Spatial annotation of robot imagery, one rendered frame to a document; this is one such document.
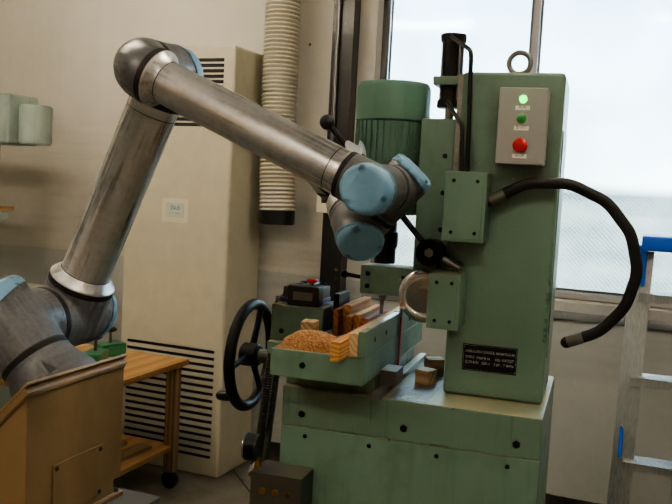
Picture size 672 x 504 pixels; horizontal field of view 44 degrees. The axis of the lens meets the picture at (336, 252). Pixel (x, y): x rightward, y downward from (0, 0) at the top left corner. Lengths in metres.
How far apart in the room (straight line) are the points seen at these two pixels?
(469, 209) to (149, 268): 2.11
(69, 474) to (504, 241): 1.03
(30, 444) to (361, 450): 0.69
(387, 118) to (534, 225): 0.41
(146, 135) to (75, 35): 2.54
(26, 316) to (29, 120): 2.11
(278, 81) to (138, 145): 1.71
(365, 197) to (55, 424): 0.75
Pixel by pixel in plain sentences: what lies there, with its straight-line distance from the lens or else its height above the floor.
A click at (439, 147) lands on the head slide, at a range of 1.91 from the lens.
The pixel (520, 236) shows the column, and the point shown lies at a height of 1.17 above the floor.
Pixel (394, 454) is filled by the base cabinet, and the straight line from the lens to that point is 1.86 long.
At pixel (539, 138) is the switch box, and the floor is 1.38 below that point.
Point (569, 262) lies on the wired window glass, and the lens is 3.35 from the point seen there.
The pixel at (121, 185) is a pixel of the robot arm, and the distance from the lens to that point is 1.84.
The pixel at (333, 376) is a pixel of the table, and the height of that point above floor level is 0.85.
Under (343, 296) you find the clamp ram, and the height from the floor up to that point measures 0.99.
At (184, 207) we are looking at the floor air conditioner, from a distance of 3.53.
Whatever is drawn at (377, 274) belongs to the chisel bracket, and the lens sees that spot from 1.98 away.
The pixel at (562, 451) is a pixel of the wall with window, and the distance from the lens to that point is 3.41.
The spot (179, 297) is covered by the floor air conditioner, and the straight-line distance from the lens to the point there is 3.57.
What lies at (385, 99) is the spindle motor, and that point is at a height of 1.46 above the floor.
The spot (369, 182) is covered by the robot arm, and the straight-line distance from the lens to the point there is 1.42.
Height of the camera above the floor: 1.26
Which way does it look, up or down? 5 degrees down
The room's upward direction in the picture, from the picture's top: 3 degrees clockwise
